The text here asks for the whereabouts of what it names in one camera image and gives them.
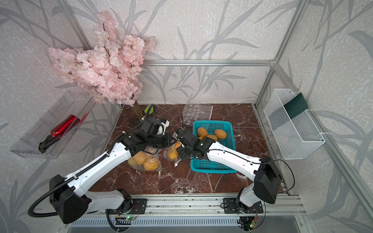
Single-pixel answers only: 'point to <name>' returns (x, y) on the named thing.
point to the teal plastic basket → (205, 166)
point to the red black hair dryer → (62, 127)
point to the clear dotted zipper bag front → (155, 153)
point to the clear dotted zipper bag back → (196, 112)
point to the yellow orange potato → (172, 153)
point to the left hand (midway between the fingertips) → (178, 141)
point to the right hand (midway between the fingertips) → (182, 148)
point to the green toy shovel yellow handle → (146, 108)
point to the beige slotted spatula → (160, 112)
